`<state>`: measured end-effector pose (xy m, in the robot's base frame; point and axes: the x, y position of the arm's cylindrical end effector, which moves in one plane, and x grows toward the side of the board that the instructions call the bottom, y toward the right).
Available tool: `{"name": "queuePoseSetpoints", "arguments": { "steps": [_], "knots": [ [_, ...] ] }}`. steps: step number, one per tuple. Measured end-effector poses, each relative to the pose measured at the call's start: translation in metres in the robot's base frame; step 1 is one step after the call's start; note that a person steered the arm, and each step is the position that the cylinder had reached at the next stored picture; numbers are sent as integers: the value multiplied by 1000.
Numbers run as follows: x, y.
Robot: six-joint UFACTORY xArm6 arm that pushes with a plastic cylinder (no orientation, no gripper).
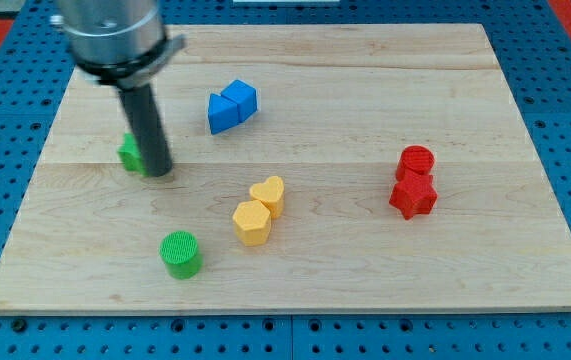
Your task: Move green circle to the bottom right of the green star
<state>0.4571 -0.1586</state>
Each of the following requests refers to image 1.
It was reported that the red star block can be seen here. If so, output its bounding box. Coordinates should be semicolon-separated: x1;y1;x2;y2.
389;170;438;220

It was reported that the wooden board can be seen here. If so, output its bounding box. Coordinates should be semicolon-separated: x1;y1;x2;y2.
0;24;571;316

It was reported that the yellow heart block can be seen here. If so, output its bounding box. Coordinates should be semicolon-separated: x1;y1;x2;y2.
249;176;285;219

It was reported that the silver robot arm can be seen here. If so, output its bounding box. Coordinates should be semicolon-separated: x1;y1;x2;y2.
52;0;186;90

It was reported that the green circle block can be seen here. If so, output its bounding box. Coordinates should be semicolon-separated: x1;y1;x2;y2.
159;231;203;280

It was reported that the red circle block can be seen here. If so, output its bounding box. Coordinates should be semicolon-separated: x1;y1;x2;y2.
395;145;435;181

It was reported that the blue triangle block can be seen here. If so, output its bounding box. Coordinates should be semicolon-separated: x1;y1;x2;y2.
207;94;240;135

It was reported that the blue cube block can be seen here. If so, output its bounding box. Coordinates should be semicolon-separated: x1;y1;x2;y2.
221;79;258;123

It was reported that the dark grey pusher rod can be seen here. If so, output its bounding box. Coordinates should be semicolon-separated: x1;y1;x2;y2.
118;84;173;177

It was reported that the green star block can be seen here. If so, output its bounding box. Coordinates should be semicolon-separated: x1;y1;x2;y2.
117;133;146;176

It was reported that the yellow hexagon block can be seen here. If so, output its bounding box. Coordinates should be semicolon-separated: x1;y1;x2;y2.
232;200;271;246

